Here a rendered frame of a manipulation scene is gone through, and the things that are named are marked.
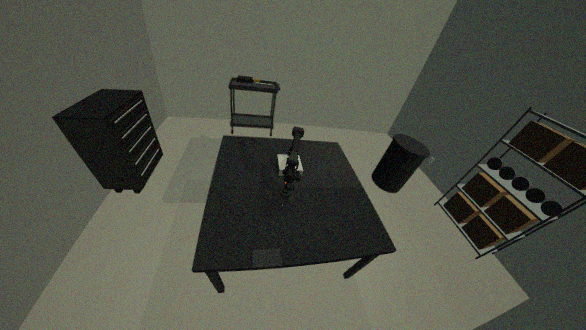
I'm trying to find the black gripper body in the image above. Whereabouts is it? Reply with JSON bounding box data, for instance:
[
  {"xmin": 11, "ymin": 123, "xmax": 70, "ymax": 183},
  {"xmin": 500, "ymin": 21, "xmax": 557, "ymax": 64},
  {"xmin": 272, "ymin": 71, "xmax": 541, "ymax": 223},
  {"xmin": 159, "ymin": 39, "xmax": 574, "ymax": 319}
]
[{"xmin": 282, "ymin": 169, "xmax": 294, "ymax": 191}]

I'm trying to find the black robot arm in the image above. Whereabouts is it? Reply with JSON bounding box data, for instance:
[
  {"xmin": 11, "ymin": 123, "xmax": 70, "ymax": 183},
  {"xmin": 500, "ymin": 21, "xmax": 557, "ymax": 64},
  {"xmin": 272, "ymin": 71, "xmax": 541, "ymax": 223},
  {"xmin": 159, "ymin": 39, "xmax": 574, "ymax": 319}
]
[{"xmin": 284, "ymin": 126, "xmax": 304, "ymax": 183}]

